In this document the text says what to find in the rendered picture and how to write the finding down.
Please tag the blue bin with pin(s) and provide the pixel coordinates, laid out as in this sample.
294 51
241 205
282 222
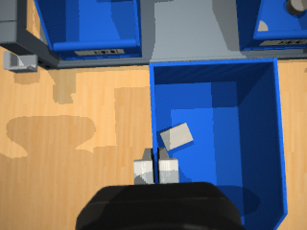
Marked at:
76 28
275 14
233 110

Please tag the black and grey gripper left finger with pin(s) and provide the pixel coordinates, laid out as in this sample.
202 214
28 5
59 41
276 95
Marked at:
143 169

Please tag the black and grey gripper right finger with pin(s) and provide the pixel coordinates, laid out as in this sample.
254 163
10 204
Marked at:
167 168

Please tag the grey metal block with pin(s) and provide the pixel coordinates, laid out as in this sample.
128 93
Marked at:
176 136

